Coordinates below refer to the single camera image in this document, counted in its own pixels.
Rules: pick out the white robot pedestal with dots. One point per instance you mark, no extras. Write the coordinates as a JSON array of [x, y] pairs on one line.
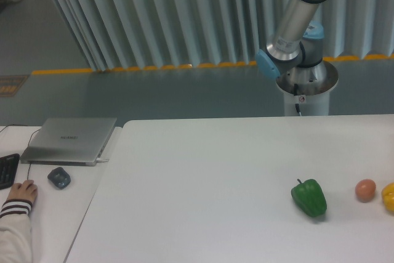
[[306, 91]]

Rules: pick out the white striped sleeve forearm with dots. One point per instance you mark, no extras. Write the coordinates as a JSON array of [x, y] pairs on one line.
[[16, 231]]

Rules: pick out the person's hand on mouse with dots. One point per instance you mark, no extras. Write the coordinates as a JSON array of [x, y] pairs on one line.
[[26, 191]]

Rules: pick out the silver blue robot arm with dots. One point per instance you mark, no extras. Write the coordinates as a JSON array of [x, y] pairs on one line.
[[283, 50]]

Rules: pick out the green bell pepper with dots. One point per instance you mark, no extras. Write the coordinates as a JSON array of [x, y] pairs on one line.
[[309, 198]]

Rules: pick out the brown egg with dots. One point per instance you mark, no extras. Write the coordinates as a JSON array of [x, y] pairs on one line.
[[365, 190]]

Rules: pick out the black keyboard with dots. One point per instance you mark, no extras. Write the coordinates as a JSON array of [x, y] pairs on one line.
[[8, 170]]

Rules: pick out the dark grey small dish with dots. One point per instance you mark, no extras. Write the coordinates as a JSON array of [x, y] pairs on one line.
[[59, 178]]

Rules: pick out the white folding screen partition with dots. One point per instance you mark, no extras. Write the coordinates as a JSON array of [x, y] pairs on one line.
[[158, 33]]

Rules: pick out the silver closed laptop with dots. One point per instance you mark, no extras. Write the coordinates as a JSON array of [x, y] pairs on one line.
[[69, 141]]

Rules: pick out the yellow bell pepper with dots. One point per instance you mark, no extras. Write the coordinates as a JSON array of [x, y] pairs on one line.
[[387, 195]]

